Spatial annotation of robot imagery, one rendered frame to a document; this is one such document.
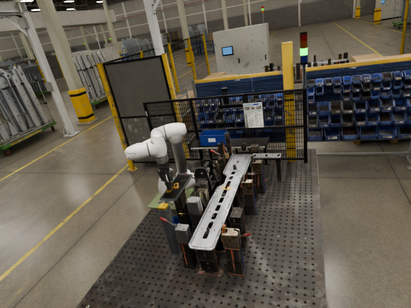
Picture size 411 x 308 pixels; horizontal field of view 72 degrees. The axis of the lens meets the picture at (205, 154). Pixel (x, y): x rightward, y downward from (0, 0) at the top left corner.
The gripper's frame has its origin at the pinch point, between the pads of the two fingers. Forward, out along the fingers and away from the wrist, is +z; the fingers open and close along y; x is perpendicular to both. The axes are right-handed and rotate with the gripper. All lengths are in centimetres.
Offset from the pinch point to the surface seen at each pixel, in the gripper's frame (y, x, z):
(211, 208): 29.3, 5.4, 24.0
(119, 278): -35, -44, 55
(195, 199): 19.0, 0.9, 13.1
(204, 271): 29, -31, 53
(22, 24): -538, 447, -177
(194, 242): 26.5, -32.2, 24.4
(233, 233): 54, -28, 18
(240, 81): 13, 269, -19
